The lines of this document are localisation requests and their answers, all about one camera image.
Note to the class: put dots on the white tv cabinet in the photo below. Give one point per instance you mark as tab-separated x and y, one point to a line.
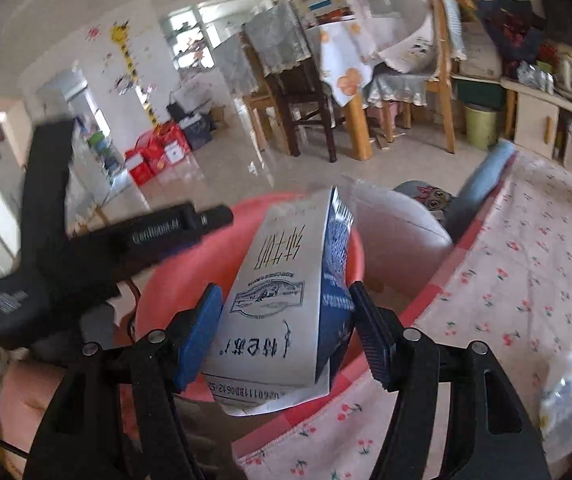
536	120

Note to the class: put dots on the yellow sleeved left forearm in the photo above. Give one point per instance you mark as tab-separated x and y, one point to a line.
26	392

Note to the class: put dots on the blue cushion edge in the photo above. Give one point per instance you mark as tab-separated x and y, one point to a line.
465	205

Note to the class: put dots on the grey round stool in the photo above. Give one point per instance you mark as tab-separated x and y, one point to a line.
404	245

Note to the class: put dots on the dark flower bouquet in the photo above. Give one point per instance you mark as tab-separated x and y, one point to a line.
515	29

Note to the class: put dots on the cherry print tablecloth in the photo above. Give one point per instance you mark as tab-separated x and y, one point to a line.
508	283

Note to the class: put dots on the green waste bin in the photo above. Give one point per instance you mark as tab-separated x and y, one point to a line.
481	125

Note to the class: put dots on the white mesh food cover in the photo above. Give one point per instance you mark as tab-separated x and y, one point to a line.
397	33

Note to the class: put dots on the dark wooden chair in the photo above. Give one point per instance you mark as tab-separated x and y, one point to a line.
269	65

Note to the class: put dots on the pink plastic trash bucket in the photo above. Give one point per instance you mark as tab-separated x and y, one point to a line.
180	281

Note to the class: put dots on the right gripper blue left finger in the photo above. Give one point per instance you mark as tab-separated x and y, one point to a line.
196	332

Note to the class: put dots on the dining table with cloth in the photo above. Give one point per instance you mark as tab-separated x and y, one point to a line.
354	72

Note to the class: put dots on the giraffe height wall sticker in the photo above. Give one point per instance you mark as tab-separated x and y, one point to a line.
119	35

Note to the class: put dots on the red gift boxes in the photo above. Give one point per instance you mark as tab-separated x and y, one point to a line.
156	151

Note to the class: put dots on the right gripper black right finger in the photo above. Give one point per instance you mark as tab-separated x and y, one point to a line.
377	341

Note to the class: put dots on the wooden dining chair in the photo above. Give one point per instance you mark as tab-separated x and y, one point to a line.
450	50

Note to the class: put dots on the blue white milk carton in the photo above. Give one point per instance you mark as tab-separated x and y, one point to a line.
288	318

